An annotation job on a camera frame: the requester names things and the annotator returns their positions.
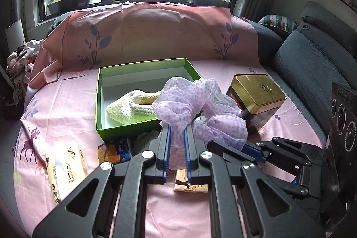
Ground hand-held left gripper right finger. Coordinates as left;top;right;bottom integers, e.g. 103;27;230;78
183;125;327;238

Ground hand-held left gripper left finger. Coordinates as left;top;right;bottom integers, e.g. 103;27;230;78
32;124;172;238

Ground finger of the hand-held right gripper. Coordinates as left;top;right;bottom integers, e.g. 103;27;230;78
243;137;327;164
207;140;309;197

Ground grey sock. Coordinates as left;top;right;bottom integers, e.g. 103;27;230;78
131;129;162;156

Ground green cardboard box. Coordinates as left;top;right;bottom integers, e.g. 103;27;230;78
95;58;202;141

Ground purple dotted sheer scarf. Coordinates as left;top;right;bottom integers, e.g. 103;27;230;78
152;76;249;169

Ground cream knitted slipper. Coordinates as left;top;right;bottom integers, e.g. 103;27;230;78
106;89;164;125

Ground yellow snack packet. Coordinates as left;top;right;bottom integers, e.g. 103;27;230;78
173;168;210;194

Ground orange and blue snack packet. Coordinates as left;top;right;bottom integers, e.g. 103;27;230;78
98;138;133;166

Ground gold lidded black tin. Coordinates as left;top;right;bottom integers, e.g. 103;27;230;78
225;73;288;135

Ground grey sofa back cushion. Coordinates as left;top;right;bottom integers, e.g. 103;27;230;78
272;30;357;138

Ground pink printed bedsheet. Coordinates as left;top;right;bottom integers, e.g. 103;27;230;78
12;2;325;238

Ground cream tissue pack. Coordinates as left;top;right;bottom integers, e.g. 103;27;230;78
45;140;89;205

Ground grey sofa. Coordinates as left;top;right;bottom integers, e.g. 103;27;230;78
12;1;357;238

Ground striped pillow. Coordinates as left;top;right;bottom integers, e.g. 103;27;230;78
258;14;298;32

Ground grey sofa headrest cushion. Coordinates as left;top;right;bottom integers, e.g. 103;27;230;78
300;1;357;46

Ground pile of clothes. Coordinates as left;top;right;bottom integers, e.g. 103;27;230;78
6;39;45;105

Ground white panel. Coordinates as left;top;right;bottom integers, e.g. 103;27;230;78
6;19;27;45

